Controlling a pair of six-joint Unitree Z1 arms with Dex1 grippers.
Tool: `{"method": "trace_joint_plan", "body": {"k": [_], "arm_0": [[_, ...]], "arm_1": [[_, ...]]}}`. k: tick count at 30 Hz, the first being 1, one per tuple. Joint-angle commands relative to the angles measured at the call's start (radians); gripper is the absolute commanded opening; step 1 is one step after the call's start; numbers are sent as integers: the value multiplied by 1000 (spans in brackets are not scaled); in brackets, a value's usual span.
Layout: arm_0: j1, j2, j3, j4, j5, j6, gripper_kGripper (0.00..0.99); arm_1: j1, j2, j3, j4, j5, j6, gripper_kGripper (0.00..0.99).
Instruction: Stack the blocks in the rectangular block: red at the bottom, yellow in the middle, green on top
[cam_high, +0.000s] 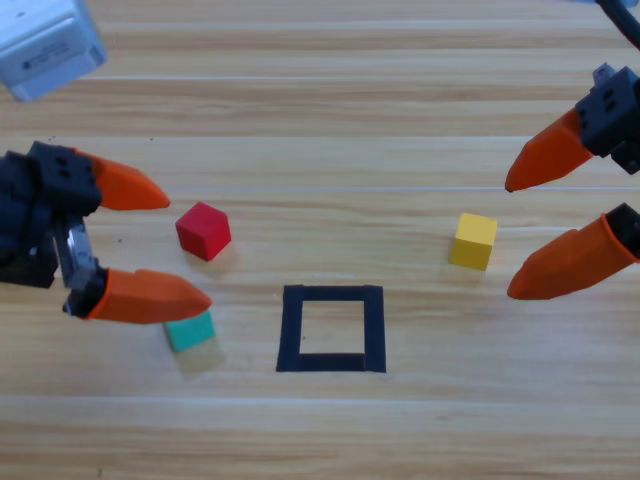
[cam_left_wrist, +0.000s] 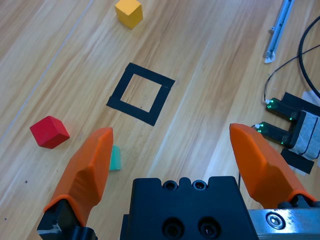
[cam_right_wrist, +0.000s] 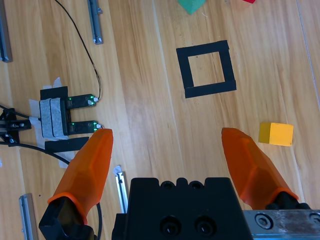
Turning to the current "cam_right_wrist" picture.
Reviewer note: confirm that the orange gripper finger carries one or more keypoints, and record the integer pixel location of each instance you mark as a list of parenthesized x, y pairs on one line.
[(87, 170), (247, 170)]

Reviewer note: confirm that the black tape square outline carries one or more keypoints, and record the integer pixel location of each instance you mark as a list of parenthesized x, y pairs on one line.
[(182, 70)]

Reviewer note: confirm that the white masking tape piece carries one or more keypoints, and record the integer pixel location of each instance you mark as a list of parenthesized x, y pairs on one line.
[(33, 105), (35, 130), (53, 82), (66, 160), (117, 170)]

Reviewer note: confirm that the yellow wooden block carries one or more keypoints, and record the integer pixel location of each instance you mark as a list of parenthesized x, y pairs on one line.
[(275, 135)]

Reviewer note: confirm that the green wooden block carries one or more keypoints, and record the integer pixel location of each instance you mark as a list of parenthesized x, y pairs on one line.
[(191, 5)]

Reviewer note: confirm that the aluminium rail with side clip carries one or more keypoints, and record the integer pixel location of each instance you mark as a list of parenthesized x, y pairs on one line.
[(95, 22)]

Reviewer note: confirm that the short black tape patch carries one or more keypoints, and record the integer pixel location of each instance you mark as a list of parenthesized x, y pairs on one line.
[(53, 92)]

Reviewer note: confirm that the grey foam strip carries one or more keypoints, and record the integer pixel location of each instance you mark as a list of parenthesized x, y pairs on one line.
[(45, 117), (56, 117)]

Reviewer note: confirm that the black board with green lights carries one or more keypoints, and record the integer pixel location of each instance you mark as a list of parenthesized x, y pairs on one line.
[(80, 100)]

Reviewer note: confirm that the red wooden block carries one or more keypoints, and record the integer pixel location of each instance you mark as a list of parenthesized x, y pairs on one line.
[(248, 1)]

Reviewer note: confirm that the black metal bracket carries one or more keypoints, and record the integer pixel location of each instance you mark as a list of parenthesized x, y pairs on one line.
[(10, 125)]

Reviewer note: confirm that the long black tape strip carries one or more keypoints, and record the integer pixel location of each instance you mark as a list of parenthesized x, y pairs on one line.
[(65, 145)]

